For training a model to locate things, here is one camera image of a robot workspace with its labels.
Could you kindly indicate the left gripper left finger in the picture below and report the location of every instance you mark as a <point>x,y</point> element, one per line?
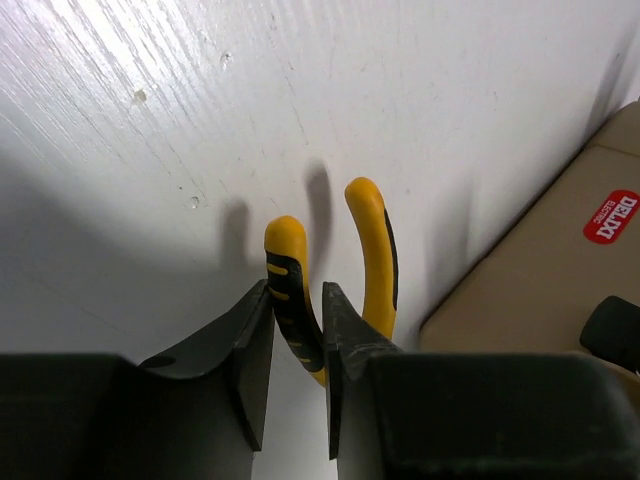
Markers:
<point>193,411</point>

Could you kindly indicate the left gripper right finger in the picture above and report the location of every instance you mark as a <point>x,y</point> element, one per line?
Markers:
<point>399,415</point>

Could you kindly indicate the yellow handled needle-nose pliers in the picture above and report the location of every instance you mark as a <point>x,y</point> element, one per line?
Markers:
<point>285,245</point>

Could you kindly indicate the tan plastic toolbox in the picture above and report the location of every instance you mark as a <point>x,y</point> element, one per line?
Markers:
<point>577,245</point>

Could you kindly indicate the black toolbox latch near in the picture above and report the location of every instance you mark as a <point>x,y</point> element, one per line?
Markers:
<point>611,333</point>

